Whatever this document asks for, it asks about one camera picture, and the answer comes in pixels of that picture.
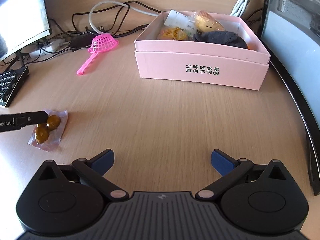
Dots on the black keyboard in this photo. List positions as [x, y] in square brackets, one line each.
[10, 85]

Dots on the pink plastic strainer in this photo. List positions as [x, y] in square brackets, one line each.
[103, 42]

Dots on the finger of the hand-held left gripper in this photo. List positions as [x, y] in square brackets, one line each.
[32, 118]

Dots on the black plush toy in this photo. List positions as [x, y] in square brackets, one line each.
[220, 38]

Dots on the pink cardboard box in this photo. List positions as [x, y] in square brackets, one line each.
[162, 62]

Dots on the white power strip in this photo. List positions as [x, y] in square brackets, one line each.
[50, 45]

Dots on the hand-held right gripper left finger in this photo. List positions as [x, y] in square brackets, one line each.
[103, 161]

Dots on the long packaged bread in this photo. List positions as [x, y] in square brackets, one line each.
[207, 22]

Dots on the black power adapter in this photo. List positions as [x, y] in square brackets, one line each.
[80, 41]

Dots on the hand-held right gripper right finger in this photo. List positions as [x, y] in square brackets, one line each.
[221, 162]

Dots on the packet of brown olives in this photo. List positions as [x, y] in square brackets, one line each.
[53, 122]

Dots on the round packaged bun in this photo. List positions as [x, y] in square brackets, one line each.
[172, 33]

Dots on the curved computer monitor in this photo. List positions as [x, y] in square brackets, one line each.
[295, 42]
[20, 17]

